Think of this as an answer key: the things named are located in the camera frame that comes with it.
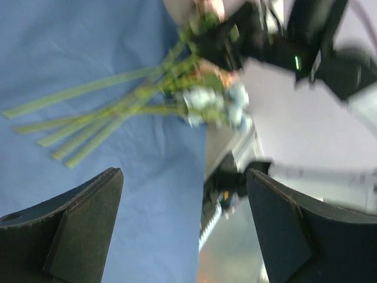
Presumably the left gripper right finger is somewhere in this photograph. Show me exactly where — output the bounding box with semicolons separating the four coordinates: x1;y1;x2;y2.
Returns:
247;170;376;282

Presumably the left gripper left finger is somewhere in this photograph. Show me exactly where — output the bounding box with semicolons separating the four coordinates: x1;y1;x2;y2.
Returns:
1;168;123;283

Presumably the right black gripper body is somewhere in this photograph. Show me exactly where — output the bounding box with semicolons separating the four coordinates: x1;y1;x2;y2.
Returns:
194;0;291;71

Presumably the blue wrapping paper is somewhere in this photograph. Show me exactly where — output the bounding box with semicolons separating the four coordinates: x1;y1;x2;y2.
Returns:
1;1;206;282

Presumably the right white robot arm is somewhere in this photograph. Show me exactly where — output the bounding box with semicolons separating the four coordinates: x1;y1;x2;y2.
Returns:
194;1;376;215

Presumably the artificial flower bunch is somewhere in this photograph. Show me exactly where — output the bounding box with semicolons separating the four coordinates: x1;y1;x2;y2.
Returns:
4;1;253;168

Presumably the white slotted cable duct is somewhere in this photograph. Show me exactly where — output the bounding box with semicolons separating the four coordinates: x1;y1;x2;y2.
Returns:
199;203;222;252

